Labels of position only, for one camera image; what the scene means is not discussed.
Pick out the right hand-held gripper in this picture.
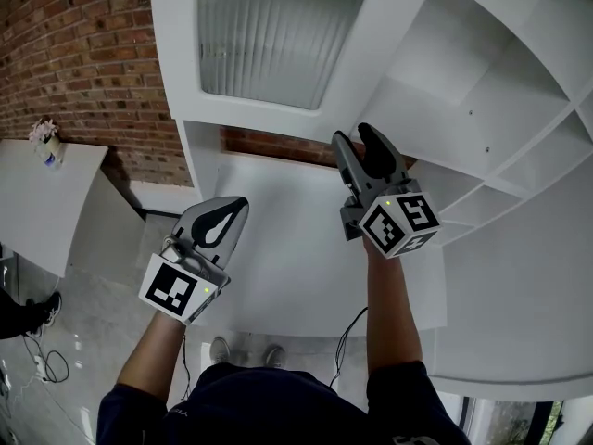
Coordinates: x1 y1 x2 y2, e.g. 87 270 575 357
331 121 441 260

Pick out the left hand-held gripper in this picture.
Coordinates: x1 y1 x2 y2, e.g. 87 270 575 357
138 196 250 326

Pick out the white cabinet door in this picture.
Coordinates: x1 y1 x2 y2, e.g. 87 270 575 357
148 0 439 144

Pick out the person's left forearm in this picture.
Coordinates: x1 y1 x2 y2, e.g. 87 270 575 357
115 311 187 403

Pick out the person's right forearm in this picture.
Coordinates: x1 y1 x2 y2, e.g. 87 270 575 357
362 238 425 380

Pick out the white desk with hutch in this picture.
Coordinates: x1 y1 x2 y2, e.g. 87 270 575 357
148 0 593 338

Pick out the white shelving unit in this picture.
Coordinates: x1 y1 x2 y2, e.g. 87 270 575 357
356 0 593 249

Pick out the person's left grey shoe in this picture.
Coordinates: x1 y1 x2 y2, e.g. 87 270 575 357
209 336 232 365

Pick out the person's grey shoe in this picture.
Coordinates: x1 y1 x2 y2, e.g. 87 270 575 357
209 336 232 365
263 344 287 369

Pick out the person's right grey shoe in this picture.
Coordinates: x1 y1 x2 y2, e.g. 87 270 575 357
263 344 287 369

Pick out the white side table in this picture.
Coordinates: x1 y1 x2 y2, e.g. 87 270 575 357
0 137 147 280

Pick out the vase with pink flowers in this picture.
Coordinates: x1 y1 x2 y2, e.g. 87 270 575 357
28 116 64 171

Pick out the person's navy shirt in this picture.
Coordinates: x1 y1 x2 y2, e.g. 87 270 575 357
95 362 472 445

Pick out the black-framed window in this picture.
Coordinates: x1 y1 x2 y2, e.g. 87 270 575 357
456 396 593 445

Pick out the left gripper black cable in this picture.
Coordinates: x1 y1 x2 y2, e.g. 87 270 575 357
180 334 193 401

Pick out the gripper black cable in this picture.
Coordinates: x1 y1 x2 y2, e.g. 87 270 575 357
327 306 370 388
180 334 193 401

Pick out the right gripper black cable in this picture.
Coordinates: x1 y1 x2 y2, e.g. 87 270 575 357
327 306 370 388

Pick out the black looped floor cable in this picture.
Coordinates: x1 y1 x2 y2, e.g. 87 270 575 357
22 331 70 384

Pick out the long white floor cable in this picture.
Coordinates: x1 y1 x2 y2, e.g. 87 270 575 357
0 373 96 438

